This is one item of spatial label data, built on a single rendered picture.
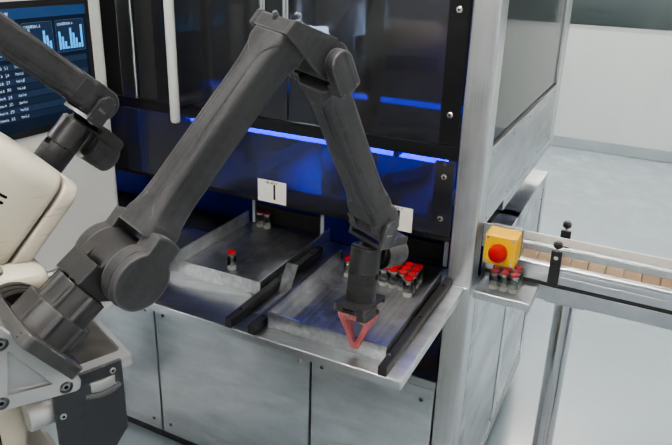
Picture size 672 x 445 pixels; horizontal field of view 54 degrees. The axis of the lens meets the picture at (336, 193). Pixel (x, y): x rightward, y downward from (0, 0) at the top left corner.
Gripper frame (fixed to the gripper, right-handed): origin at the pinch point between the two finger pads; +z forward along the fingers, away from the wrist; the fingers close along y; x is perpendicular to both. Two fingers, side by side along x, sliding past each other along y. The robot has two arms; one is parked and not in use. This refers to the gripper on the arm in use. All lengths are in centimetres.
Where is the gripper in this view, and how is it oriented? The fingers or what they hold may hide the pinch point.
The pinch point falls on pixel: (354, 344)
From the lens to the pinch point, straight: 129.4
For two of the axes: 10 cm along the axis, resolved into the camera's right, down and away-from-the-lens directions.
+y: 4.3, -1.3, 8.9
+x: -9.0, -1.8, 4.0
